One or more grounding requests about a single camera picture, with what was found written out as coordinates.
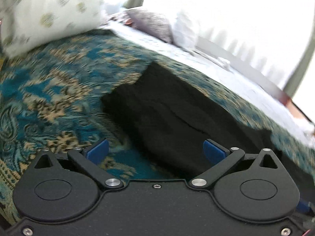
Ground teal paisley bedspread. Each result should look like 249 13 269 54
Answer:
1 29 314 225

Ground white pillow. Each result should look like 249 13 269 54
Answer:
171 13 198 51

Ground wooden bed frame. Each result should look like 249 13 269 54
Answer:
279 95 314 124

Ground black pants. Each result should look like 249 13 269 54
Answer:
101 63 314 202

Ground white patterned cushion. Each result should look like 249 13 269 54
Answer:
1 0 103 58

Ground green drape right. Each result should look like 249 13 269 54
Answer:
283 27 314 98

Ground floral grey pillow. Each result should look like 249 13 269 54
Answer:
126 7 173 44

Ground white sheer curtain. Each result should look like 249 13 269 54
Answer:
144 0 314 88

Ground white bed sheet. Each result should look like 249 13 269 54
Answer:
103 21 314 148

